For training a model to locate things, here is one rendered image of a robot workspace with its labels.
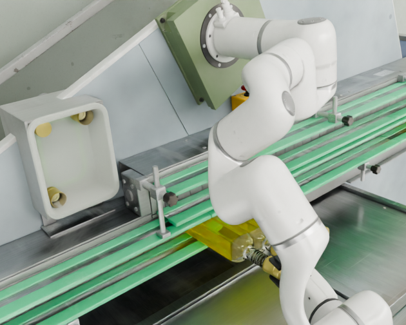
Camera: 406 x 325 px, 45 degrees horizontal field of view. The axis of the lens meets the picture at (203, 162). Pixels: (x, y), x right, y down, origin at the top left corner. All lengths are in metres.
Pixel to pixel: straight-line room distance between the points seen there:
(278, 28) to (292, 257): 0.52
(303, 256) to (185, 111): 0.66
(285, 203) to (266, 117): 0.14
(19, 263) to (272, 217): 0.56
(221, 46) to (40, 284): 0.66
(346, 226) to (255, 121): 0.78
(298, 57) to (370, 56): 1.00
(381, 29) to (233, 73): 0.79
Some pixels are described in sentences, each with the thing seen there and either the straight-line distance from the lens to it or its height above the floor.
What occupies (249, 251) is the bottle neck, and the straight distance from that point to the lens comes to 1.06.
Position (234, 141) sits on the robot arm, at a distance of 0.80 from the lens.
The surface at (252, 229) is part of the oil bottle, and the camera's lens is 1.11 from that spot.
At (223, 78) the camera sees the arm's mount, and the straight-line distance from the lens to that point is 1.25.
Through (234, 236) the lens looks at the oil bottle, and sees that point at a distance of 1.08.
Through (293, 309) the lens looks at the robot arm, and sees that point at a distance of 0.75.
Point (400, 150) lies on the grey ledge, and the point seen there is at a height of 0.88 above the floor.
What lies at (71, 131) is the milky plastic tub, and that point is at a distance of 1.10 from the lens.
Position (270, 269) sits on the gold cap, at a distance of 1.02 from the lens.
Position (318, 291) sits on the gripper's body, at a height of 1.31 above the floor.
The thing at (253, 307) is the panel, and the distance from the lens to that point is 1.14.
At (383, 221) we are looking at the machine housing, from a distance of 1.53.
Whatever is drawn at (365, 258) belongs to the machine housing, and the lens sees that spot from 1.36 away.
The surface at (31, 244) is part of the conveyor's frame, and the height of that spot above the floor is 0.80.
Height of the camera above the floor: 1.74
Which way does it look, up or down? 46 degrees down
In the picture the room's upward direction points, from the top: 114 degrees clockwise
